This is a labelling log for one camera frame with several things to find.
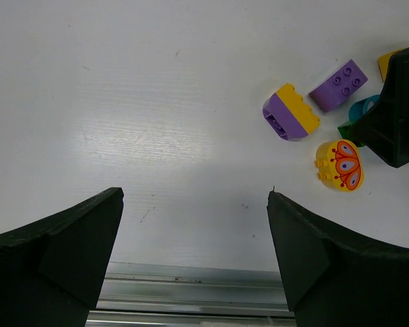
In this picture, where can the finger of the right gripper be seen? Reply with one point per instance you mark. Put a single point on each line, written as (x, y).
(385, 127)

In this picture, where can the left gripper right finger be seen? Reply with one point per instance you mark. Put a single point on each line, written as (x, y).
(333, 276)

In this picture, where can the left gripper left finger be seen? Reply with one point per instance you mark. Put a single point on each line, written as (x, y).
(52, 270)

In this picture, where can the teal frog flower lego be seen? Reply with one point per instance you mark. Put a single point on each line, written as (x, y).
(360, 108)

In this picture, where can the small green lego brick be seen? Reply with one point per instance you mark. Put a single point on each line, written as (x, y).
(344, 131)

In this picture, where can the yellow curved lego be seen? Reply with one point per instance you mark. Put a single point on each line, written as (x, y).
(383, 63)

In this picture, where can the purple and yellow lego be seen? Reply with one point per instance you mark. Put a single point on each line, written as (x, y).
(289, 116)

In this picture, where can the yellow butterfly lego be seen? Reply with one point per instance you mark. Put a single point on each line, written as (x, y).
(339, 165)

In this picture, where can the purple lego brick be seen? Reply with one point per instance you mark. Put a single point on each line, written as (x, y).
(338, 87)

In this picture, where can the aluminium rail frame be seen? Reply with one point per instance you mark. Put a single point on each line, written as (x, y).
(154, 295)

